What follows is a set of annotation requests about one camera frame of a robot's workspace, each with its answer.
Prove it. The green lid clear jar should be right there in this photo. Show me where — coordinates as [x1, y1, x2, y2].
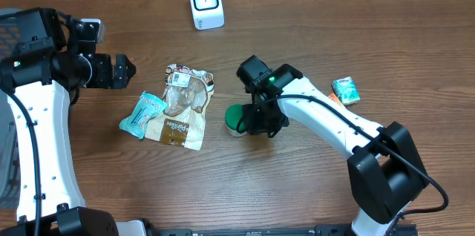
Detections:
[225, 104, 246, 137]

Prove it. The mint green wipes pack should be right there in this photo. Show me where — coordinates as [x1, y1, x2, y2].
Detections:
[119, 91, 168, 140]

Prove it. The clear bag bread package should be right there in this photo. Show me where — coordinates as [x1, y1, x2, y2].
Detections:
[145, 64, 214, 151]

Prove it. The orange tissue pack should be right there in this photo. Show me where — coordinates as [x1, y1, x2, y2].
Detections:
[328, 93, 345, 108]

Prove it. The teal tissue pack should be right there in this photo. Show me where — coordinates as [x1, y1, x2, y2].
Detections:
[332, 76, 361, 105]

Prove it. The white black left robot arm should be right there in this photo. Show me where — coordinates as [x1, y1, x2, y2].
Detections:
[1, 7, 155, 236]

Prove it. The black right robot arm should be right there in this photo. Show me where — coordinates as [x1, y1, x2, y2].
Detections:
[234, 56, 429, 235]

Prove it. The white barcode scanner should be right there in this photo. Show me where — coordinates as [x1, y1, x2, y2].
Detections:
[190, 0, 225, 30]

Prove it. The dark grey mesh basket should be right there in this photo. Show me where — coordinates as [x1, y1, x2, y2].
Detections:
[1, 8, 21, 209]

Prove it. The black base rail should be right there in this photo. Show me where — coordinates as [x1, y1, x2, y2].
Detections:
[155, 223, 420, 236]

